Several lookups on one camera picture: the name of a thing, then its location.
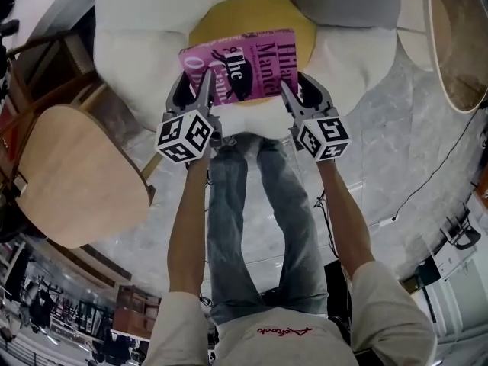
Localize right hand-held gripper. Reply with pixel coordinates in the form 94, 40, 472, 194
280, 72, 352, 162

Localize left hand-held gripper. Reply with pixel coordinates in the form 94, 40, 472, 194
155, 68, 223, 165

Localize pink book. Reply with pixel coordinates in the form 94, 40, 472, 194
178, 27, 300, 108

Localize white flower-shaped sofa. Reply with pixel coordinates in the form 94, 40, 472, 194
93, 0, 399, 136

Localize person's left forearm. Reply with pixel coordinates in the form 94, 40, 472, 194
166, 153, 211, 305

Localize person's right forearm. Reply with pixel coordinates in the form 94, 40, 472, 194
315, 157, 377, 281

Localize blue jeans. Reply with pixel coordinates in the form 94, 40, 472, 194
207, 134, 329, 326

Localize wooden chair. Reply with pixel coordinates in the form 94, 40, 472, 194
0, 28, 109, 140

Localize beige lamp shade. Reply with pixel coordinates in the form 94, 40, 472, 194
396, 0, 488, 114

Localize brown wooden cabinet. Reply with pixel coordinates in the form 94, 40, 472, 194
113, 283, 162, 343

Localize white t-shirt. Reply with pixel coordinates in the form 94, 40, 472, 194
142, 256, 439, 366

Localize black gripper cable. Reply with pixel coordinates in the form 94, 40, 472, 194
313, 188, 342, 260

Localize black floor cable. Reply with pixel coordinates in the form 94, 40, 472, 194
389, 108, 488, 222

